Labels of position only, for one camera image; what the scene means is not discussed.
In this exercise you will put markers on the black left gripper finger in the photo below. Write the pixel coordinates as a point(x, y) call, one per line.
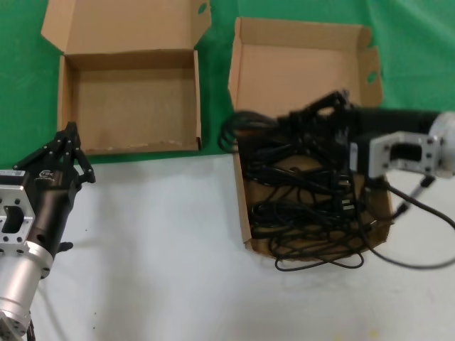
point(49, 149)
point(83, 163)

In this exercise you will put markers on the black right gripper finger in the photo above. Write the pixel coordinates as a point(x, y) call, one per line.
point(334, 101)
point(320, 124)

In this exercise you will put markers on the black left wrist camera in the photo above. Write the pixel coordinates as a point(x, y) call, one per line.
point(10, 179)

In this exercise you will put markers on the silver left camera bracket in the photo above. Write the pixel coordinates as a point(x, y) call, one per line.
point(16, 193)

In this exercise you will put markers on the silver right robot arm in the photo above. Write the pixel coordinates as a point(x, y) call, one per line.
point(446, 142)

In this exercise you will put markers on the silver right camera bracket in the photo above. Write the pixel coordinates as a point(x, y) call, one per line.
point(378, 152)

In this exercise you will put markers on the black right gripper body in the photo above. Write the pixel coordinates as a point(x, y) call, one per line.
point(391, 122)

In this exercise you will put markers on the silver camera bracket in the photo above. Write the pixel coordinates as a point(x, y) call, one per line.
point(16, 193)
point(378, 152)

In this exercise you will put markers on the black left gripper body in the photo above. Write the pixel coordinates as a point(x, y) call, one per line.
point(49, 192)

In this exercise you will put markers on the open brown cardboard box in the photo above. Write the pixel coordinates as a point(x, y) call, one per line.
point(135, 99)

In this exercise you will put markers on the cardboard box with torn lid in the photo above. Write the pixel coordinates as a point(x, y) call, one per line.
point(302, 71)

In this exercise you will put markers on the green table cloth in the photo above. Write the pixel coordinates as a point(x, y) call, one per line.
point(21, 89)

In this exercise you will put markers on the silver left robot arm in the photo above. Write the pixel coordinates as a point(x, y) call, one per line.
point(14, 284)

